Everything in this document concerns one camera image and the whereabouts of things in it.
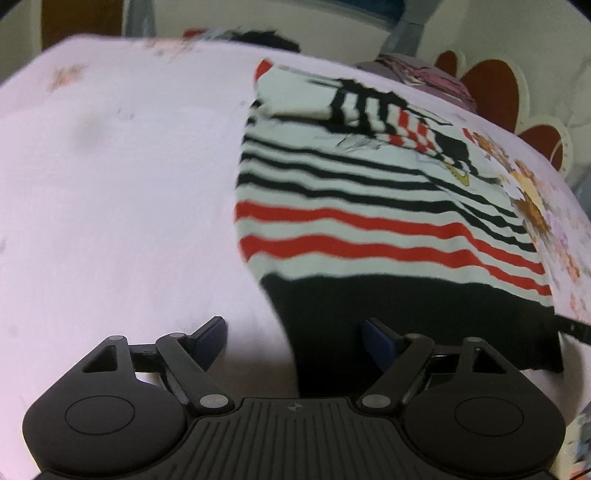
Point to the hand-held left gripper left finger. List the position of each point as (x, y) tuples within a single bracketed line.
[(210, 340)]

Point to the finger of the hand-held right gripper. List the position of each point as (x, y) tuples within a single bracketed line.
[(575, 329)]

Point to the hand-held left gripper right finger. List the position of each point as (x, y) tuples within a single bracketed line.
[(378, 344)]

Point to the striped knit sweater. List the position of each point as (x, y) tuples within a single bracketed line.
[(351, 221)]

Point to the stack of pink folded clothes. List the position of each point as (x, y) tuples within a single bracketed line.
[(429, 76)]

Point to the pile of light blue clothes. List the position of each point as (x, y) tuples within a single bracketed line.
[(219, 34)]

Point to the pile of black clothes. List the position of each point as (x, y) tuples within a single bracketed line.
[(272, 39)]

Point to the pink floral bed sheet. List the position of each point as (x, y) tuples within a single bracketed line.
[(115, 207)]

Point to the red and white headboard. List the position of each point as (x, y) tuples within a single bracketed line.
[(494, 92)]

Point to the red pillow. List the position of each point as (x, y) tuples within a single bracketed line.
[(194, 33)]

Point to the grey curtain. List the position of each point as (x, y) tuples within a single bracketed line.
[(141, 18), (406, 32)]

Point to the sliding glass window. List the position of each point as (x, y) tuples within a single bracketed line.
[(369, 5)]

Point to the brown wooden door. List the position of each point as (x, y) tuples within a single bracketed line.
[(78, 21)]

